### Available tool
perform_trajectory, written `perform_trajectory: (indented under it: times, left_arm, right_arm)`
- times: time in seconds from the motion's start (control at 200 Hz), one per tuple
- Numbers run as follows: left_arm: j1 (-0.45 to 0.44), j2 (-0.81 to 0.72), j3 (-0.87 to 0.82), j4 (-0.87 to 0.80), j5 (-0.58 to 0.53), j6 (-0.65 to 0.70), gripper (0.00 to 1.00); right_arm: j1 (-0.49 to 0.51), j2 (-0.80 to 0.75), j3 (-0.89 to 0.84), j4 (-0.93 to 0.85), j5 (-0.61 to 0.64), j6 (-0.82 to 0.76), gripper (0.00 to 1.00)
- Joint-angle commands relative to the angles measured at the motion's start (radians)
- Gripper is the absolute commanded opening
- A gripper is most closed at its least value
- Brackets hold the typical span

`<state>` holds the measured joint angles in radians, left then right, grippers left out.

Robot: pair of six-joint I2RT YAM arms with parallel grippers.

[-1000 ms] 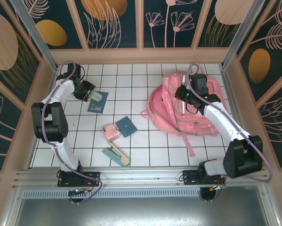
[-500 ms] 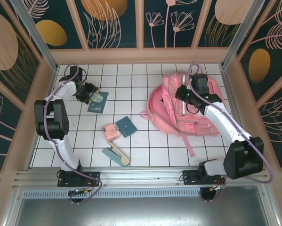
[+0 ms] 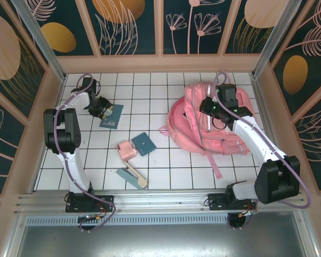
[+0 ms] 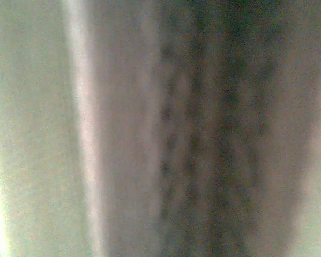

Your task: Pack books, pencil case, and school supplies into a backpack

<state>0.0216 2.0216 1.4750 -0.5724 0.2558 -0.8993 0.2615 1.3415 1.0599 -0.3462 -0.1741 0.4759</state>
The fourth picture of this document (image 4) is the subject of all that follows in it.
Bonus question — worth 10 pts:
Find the pink backpack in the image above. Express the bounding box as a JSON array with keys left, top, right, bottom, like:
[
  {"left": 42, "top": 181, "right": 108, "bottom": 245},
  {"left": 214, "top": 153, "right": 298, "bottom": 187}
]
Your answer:
[{"left": 0, "top": 0, "right": 321, "bottom": 257}]

